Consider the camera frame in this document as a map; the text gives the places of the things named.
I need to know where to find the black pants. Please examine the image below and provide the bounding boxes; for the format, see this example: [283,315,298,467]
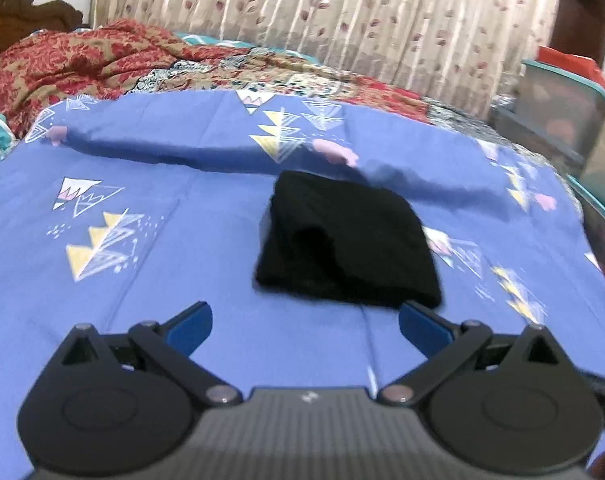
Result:
[254,170,444,310]

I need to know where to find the carved wooden headboard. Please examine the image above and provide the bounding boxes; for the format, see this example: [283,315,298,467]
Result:
[0,0,89,77]

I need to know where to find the beige leaf-print curtain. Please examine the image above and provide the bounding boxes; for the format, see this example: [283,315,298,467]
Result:
[90,0,569,113]

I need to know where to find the red item on storage box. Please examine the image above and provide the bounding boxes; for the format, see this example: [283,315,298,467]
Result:
[537,45,605,95]

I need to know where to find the red floral blanket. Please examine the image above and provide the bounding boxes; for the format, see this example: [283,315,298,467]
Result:
[0,18,266,138]

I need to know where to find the blue printed bedsheet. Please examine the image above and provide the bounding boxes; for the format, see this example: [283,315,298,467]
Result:
[0,87,605,480]

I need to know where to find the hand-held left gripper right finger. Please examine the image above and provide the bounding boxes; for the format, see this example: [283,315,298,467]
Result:
[380,300,572,407]

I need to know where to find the clear storage box teal rim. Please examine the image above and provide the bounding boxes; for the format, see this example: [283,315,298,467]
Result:
[489,57,605,177]

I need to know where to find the dark wooden cabinet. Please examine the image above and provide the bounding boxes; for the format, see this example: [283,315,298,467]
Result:
[551,0,605,70]

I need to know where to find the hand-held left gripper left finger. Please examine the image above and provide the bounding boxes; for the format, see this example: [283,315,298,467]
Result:
[52,301,244,407]

